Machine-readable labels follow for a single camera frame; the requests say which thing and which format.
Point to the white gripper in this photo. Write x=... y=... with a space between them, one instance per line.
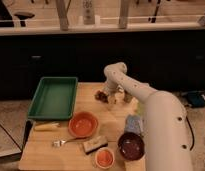
x=110 y=91

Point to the bunch of dark grapes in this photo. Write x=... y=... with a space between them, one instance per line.
x=101 y=96

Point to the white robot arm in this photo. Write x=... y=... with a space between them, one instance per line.
x=165 y=134

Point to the orange red bowl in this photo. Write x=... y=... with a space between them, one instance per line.
x=82 y=125

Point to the dark maroon bowl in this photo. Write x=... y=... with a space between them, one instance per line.
x=131 y=146

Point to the metal measuring cup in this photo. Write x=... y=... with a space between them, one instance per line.
x=127 y=97

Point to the light green cup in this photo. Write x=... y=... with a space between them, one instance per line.
x=140 y=108

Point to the blue cloth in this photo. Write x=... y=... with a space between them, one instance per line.
x=133 y=124

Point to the sponge block with dark base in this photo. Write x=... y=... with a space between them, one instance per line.
x=94 y=144

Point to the green plastic tray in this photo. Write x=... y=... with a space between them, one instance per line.
x=54 y=99

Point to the small white orange cup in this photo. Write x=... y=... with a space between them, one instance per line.
x=104 y=158

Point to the silver fork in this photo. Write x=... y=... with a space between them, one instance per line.
x=59 y=143

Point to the teal object on floor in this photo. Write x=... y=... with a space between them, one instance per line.
x=196 y=99

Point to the white remote-like device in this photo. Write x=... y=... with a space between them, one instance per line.
x=88 y=12

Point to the black stool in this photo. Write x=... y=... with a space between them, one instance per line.
x=22 y=16

